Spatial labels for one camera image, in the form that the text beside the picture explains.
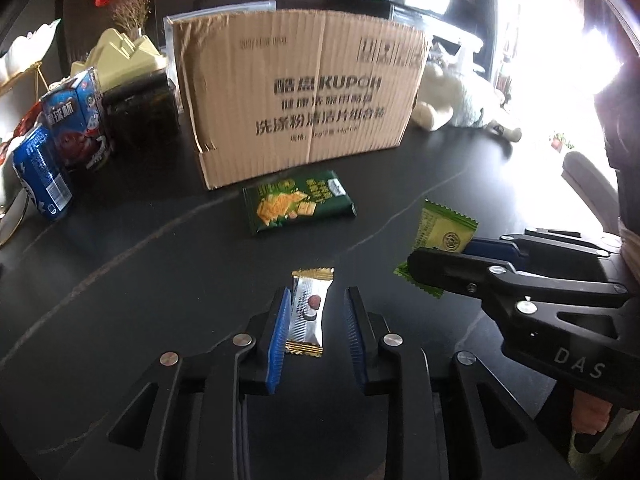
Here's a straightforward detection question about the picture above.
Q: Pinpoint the dried flower bunch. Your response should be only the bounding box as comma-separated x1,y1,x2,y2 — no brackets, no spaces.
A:
111,0,152,41

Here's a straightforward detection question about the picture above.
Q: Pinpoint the red snack packet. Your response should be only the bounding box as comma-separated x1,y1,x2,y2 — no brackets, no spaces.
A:
0,102,45,161

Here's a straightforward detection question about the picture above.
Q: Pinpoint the blue soda can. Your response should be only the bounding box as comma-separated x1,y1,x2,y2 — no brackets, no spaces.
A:
11,124,75,222

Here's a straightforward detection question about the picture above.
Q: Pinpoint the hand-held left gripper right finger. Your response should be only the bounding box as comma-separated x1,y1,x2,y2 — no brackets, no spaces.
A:
344,286,576,480

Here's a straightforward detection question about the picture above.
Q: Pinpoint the grey chair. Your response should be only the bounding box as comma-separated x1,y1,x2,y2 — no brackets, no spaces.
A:
561,151,621,233

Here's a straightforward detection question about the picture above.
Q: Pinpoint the dark green cracker packet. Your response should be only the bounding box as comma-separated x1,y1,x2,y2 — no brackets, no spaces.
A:
242,170,357,237

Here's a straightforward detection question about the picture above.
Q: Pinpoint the blue snack carton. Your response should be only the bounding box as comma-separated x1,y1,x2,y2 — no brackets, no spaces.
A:
40,67,113,171

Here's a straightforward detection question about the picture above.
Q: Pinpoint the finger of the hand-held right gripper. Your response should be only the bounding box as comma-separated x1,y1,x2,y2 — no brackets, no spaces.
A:
462,227,626,263
406,246,630,311

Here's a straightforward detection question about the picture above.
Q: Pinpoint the dark snack jar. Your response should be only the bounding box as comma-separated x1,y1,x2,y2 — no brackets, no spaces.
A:
101,71,182,150

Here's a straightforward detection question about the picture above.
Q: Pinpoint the cardboard box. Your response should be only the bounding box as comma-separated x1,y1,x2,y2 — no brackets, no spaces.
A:
166,9,431,191

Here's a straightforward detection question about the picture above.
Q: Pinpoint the white plush toy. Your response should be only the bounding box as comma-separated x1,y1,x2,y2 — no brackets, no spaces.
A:
411,62,523,143

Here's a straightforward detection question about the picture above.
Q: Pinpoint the gold and silver snack packet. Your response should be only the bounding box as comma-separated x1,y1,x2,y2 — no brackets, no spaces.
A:
285,266,335,358

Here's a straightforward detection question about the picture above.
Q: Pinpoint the yellow-green mountain-shaped holder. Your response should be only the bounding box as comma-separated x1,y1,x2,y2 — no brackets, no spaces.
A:
70,27,168,86

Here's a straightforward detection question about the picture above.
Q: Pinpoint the clear plastic container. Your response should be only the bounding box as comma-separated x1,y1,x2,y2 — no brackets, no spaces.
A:
164,0,277,28

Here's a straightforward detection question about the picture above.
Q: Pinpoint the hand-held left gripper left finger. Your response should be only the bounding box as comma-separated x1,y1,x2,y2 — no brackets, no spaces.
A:
60,287,293,480

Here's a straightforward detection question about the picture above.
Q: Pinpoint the yellow-green candy packet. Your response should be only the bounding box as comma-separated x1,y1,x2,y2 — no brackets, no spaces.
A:
394,199,480,300

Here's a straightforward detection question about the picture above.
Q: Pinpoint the person's right hand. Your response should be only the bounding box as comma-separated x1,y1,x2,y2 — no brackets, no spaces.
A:
570,389,615,437

